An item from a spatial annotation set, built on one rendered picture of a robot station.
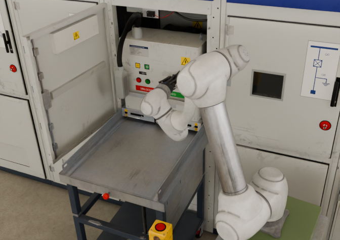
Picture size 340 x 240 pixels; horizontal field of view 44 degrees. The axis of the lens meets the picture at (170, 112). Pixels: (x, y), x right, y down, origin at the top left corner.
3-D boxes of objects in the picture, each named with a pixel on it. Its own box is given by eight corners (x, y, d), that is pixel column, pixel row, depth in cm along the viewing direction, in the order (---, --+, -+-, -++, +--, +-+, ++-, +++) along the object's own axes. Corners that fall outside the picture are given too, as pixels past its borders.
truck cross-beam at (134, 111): (201, 131, 250) (201, 123, 247) (122, 115, 269) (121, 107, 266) (203, 127, 254) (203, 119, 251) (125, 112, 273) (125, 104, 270)
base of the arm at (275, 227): (292, 207, 197) (293, 198, 194) (279, 239, 181) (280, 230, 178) (254, 195, 205) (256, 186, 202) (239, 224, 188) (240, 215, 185)
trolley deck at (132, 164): (164, 212, 203) (164, 203, 200) (60, 182, 225) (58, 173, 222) (209, 140, 256) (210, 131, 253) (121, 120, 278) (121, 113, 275)
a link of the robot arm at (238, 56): (216, 50, 175) (195, 60, 167) (246, 33, 161) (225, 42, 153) (230, 78, 176) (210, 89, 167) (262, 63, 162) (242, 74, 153)
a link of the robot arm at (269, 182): (291, 208, 189) (298, 170, 177) (269, 231, 177) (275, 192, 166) (260, 192, 198) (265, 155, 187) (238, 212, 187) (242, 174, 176)
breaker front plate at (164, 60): (196, 124, 249) (197, 49, 225) (125, 110, 266) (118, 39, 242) (197, 123, 250) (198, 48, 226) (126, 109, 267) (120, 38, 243)
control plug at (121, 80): (123, 99, 249) (121, 72, 240) (116, 97, 251) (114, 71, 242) (129, 93, 255) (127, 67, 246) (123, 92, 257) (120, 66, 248)
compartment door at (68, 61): (44, 161, 233) (16, 35, 196) (111, 110, 280) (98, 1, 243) (53, 164, 231) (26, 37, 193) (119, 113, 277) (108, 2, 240)
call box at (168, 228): (165, 252, 180) (165, 236, 175) (149, 247, 183) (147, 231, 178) (173, 239, 187) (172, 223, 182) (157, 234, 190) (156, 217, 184)
